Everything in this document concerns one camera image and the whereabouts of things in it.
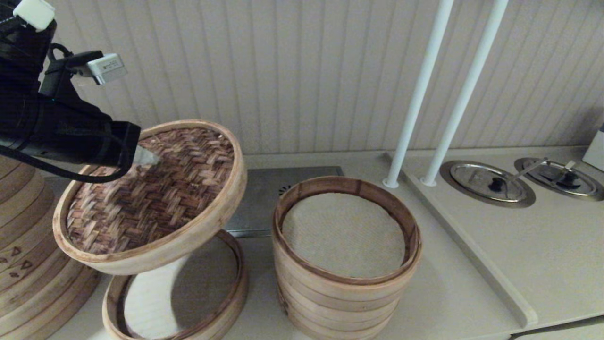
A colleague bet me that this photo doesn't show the low bamboo steamer basket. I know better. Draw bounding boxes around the low bamboo steamer basket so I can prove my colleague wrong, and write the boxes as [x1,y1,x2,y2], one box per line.
[102,230,250,340]

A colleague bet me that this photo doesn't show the white container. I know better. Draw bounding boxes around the white container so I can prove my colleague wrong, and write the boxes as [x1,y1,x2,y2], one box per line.
[582,122,604,172]

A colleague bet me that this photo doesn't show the bamboo steamer basket stack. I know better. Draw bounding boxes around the bamboo steamer basket stack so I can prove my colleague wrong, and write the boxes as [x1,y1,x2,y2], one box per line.
[272,176,422,340]

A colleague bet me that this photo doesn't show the steel pot lid black knob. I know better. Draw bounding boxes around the steel pot lid black knob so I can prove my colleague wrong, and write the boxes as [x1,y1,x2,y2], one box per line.
[449,162,528,204]
[524,160,597,197]

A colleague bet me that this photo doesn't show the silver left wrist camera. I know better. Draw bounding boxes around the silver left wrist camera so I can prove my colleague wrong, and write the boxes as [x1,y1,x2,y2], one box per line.
[86,53,128,85]

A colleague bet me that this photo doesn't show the white metal pole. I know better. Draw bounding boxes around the white metal pole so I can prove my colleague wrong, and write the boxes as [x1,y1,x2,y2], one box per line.
[420,0,510,187]
[383,0,454,189]

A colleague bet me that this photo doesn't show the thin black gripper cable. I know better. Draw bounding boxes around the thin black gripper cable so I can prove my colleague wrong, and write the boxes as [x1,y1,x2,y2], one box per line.
[0,144,137,184]

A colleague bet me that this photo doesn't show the steel ladle handle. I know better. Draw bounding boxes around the steel ladle handle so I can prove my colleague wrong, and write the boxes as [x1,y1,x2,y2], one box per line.
[505,157,550,198]

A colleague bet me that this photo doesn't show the steel utensil handle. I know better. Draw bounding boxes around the steel utensil handle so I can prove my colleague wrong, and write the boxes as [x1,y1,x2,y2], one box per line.
[544,160,577,175]

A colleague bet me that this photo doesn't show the perforated stainless steel panel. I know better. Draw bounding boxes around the perforated stainless steel panel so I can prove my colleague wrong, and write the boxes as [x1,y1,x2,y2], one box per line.
[222,166,344,238]

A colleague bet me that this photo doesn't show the white steamer liner cloth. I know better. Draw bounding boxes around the white steamer liner cloth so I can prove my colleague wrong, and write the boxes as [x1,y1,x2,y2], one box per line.
[124,236,239,338]

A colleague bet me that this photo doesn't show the tall bamboo steamer stack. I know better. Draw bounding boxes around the tall bamboo steamer stack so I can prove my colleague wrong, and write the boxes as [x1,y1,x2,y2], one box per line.
[0,156,102,340]

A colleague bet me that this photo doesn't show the grey steamer liner cloth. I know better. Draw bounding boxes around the grey steamer liner cloth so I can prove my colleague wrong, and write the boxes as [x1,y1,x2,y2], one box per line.
[282,193,406,278]

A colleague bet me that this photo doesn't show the woven bamboo steamer lid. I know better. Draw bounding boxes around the woven bamboo steamer lid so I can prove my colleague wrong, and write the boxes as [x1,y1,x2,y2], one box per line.
[53,119,248,276]

